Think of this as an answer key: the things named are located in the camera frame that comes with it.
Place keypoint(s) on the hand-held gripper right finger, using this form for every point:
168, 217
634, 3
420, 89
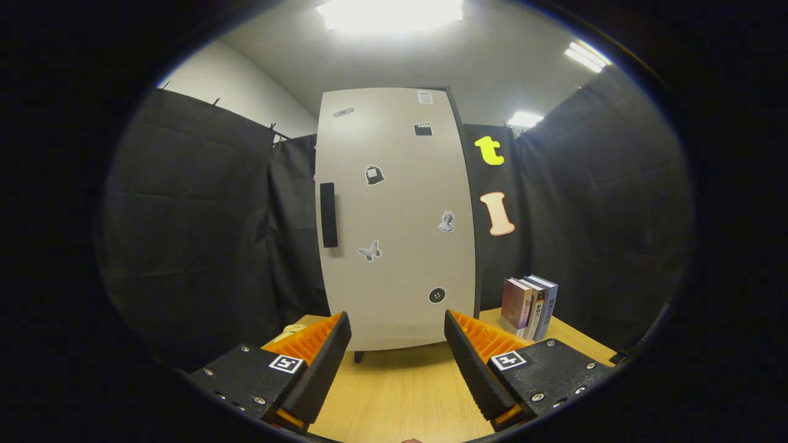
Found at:
471, 363

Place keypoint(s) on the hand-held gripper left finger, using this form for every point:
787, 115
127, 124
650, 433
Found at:
323, 363

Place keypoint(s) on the beige cabinet door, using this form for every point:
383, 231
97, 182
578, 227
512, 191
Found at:
394, 215

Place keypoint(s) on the dark grey cabinet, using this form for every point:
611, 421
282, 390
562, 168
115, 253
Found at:
358, 356

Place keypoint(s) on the yellow plush toy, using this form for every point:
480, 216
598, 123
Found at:
289, 333

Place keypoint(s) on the maroon cover book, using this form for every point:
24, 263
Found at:
516, 304

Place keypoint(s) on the white spine book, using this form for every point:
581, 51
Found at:
538, 314

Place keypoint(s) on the grey blue spine book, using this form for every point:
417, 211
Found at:
551, 301

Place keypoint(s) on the black backdrop cloth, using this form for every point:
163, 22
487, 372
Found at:
184, 215

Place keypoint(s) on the small ceiling light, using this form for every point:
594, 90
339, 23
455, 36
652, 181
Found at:
524, 119

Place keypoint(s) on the double ceiling light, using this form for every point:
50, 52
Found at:
588, 55

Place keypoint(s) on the large ceiling light panel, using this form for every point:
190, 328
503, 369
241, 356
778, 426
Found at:
388, 15

